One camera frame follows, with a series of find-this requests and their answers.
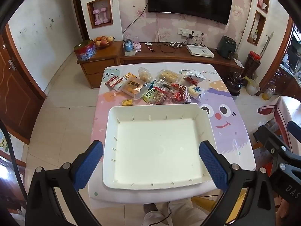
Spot white plastic tray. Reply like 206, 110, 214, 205
102, 103, 215, 190

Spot white blue round packet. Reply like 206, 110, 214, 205
188, 85, 205, 99

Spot brown wooden door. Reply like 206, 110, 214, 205
0, 24, 47, 145

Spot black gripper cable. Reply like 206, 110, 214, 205
0, 119, 29, 200

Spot clear blue-edged packet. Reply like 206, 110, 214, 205
134, 82, 156, 100

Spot yellow oil bottle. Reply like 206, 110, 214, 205
261, 86, 275, 100

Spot black television cable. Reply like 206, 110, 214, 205
122, 3, 148, 41

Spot person's leg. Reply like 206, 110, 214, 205
143, 198, 207, 226

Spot brown round cracker packet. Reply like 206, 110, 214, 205
152, 92, 170, 105

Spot black flat television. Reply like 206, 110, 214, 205
148, 0, 234, 25

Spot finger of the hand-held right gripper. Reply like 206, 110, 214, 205
256, 124, 294, 164
287, 121, 301, 144

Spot dark jar with red lid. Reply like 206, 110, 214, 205
242, 51, 262, 78

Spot dark green air fryer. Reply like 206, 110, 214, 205
217, 35, 236, 59

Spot pink dumbbell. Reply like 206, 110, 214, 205
101, 8, 111, 23
92, 9, 102, 25

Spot wooden drawer cabinet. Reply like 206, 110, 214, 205
76, 41, 124, 89

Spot long wooden television cabinet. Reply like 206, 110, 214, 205
120, 41, 245, 76

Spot white wall power sockets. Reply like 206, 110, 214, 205
177, 28, 205, 38

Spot red clear snack packet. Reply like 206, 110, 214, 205
170, 83, 192, 103

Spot black looped cable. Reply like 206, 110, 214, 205
156, 41, 179, 53

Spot brown ceramic jar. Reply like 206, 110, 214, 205
225, 71, 244, 97

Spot cartoon wall poster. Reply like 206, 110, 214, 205
0, 132, 10, 152

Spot green snack packet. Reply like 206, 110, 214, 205
143, 88, 158, 104

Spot white set-top box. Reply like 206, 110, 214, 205
186, 45, 215, 58

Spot bowl of fruit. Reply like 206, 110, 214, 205
94, 36, 116, 49

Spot orange pastry packet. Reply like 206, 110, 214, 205
121, 73, 146, 97

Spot clear bag of brown pastry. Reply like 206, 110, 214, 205
138, 67, 154, 83

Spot cartoon printed tablecloth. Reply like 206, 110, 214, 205
88, 62, 257, 209

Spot clear bag of pale cake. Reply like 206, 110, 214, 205
159, 69, 181, 83

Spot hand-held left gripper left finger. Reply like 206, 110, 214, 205
25, 140, 104, 226

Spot silver foil packet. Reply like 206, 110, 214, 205
181, 69, 206, 79

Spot red white bag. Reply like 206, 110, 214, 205
257, 105, 277, 116

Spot white mop handle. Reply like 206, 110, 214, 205
260, 32, 274, 57

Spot white red-edged cover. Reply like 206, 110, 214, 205
274, 96, 301, 144

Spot red white striped packet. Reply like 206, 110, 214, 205
105, 75, 124, 92

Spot red black labelled packet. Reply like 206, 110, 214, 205
154, 80, 174, 92

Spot red blue gift tin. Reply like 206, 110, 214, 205
74, 40, 97, 62

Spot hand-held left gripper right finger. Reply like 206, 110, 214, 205
199, 140, 275, 226

